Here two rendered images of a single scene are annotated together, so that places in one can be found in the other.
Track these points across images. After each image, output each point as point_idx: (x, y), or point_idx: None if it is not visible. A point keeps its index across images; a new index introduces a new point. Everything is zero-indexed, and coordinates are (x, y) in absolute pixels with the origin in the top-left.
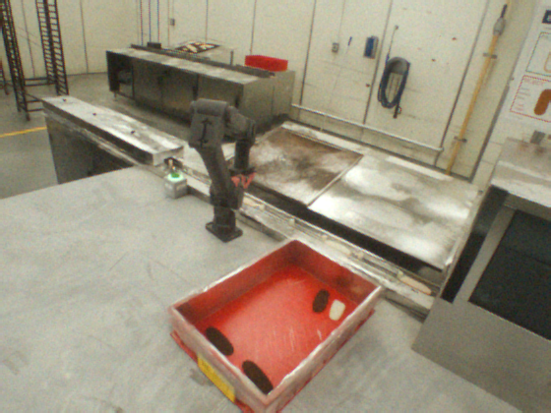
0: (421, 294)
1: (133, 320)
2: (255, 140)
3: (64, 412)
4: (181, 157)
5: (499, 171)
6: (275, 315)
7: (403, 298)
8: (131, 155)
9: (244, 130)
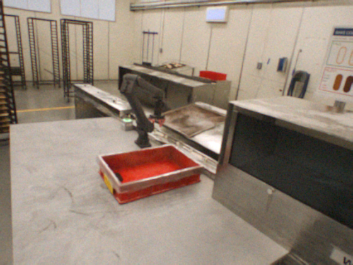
0: None
1: (85, 166)
2: (166, 103)
3: (45, 185)
4: None
5: (243, 100)
6: (149, 174)
7: None
8: (110, 111)
9: (156, 94)
